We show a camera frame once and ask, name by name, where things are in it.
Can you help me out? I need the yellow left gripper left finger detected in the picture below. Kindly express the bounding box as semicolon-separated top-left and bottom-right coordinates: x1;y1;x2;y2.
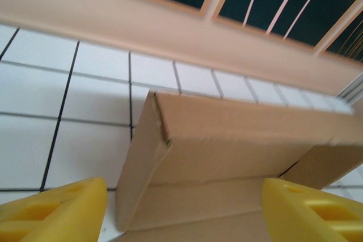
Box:
0;177;108;242

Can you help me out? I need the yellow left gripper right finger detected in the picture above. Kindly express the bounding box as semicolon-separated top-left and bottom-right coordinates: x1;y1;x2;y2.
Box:
262;178;363;242

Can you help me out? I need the brown cardboard paper box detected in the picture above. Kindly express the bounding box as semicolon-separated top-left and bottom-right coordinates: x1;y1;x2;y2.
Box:
112;90;363;242

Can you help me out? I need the aluminium frame post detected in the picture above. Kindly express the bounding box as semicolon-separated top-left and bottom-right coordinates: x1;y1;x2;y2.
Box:
336;73;363;111

